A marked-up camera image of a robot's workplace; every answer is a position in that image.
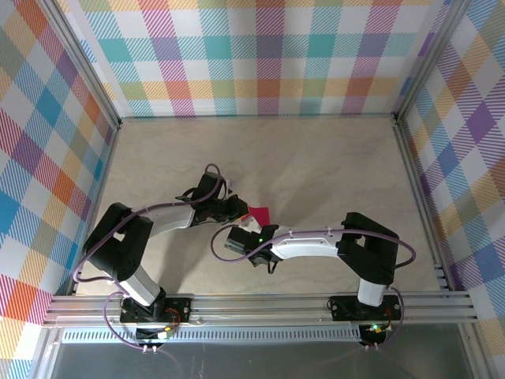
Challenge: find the short aluminium frame post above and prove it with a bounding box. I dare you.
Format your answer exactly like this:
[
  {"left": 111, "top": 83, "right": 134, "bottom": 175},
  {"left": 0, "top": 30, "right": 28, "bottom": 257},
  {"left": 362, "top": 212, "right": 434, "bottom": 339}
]
[
  {"left": 31, "top": 327, "right": 62, "bottom": 379},
  {"left": 459, "top": 323, "right": 488, "bottom": 379}
]

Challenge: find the aluminium table back rail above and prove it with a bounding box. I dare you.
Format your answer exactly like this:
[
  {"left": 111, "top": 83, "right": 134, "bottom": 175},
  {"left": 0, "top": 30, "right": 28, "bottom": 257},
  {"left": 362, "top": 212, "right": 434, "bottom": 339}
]
[{"left": 118, "top": 112, "right": 398, "bottom": 120}]

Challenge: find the pink paper sheet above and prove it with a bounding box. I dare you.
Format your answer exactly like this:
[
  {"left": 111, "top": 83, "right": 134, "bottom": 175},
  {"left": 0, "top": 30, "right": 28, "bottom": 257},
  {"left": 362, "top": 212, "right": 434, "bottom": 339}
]
[{"left": 249, "top": 205, "right": 272, "bottom": 227}]

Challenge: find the aluminium table side rail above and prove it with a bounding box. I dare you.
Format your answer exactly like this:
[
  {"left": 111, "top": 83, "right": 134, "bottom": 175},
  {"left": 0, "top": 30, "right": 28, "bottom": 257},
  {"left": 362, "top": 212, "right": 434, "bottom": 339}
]
[
  {"left": 392, "top": 114, "right": 453, "bottom": 291},
  {"left": 69, "top": 119, "right": 123, "bottom": 296}
]

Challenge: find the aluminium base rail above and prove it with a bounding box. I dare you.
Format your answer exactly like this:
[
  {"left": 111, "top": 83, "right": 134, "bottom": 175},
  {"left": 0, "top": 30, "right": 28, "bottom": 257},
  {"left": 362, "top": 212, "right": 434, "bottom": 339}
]
[{"left": 43, "top": 291, "right": 478, "bottom": 329}]

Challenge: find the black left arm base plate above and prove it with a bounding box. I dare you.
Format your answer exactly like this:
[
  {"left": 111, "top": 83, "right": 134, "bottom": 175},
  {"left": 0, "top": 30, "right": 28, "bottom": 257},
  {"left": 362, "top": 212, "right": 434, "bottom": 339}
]
[{"left": 119, "top": 296, "right": 193, "bottom": 323}]

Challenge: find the grey metal panel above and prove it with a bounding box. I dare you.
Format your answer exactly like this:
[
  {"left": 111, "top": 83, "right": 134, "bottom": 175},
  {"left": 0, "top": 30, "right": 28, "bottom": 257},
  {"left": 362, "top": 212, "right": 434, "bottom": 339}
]
[{"left": 50, "top": 341, "right": 473, "bottom": 379}]

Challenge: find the slotted grey cable duct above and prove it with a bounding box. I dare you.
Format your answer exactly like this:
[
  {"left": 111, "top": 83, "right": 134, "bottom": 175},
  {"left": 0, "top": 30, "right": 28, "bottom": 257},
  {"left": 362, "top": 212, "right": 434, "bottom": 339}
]
[{"left": 61, "top": 329, "right": 364, "bottom": 344}]

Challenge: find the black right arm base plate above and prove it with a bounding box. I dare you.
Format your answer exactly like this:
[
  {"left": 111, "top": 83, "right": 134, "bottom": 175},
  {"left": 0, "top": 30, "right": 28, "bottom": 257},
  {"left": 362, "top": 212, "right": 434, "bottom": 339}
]
[{"left": 329, "top": 295, "right": 403, "bottom": 321}]

